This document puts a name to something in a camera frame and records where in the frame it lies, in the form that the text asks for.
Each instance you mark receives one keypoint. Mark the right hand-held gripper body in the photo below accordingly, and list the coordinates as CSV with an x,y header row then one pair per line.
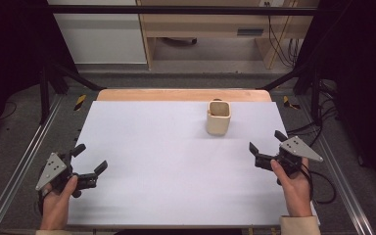
x,y
298,150

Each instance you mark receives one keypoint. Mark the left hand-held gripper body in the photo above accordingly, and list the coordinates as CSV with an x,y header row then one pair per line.
x,y
53,169

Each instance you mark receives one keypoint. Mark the cream square ceramic cup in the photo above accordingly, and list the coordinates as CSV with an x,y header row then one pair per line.
x,y
218,125

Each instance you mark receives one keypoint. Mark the person's left hand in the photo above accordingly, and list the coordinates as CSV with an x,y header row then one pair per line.
x,y
55,209

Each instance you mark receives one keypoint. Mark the person's right hand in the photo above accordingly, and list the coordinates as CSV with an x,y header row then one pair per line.
x,y
297,192

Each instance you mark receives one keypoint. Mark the yellow black tape marker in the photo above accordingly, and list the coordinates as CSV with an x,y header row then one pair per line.
x,y
289,103
80,102

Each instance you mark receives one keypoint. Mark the white table cover sheet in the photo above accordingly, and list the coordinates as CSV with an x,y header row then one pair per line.
x,y
176,169

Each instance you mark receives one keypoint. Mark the light wooden table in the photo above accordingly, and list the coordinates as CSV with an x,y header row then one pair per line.
x,y
176,94

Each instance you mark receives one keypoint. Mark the black curtain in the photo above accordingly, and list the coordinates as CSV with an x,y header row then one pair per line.
x,y
365,65
9,49

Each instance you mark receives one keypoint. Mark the white cabinet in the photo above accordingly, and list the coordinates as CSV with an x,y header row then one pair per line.
x,y
101,39

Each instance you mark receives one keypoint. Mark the light wooden desk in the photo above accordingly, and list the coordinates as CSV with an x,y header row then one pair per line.
x,y
209,26

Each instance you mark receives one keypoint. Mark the aluminium floor rail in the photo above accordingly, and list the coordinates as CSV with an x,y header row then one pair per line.
x,y
23,156
339,163

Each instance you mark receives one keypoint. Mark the black metal frame stand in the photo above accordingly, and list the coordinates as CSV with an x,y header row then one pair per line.
x,y
50,84
306,81

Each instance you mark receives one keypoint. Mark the black horizontal frame bar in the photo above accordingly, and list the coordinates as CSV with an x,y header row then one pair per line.
x,y
176,10

